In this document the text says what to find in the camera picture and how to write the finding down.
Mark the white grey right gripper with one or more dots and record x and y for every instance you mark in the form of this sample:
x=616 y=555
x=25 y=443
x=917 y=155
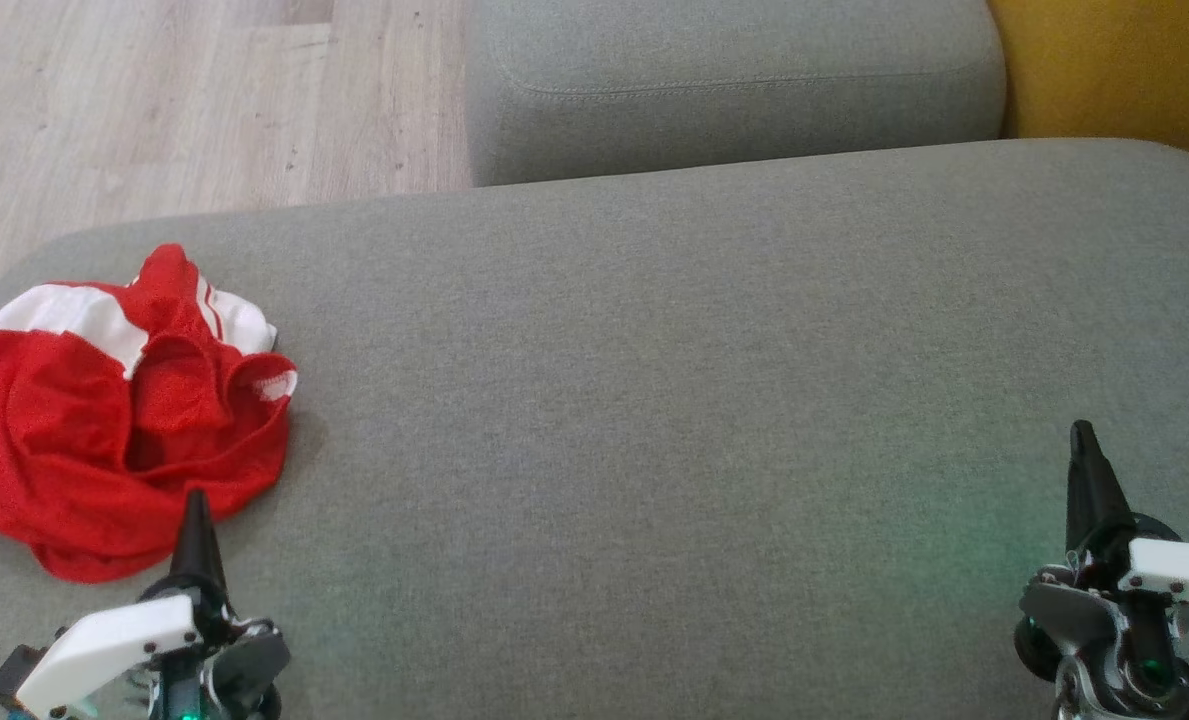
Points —
x=1174 y=570

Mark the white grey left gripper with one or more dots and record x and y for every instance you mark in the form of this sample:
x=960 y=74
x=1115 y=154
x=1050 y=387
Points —
x=114 y=645

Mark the red and white basketball jersey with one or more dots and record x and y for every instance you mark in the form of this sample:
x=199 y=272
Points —
x=64 y=440

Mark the yellow fabric cushion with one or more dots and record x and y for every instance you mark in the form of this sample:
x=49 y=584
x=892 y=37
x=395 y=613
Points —
x=1124 y=70

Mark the grey fabric sofa seat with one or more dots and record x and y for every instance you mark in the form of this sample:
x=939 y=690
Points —
x=654 y=400

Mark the grey fabric sofa cushion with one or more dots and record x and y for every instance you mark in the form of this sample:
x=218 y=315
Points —
x=734 y=90

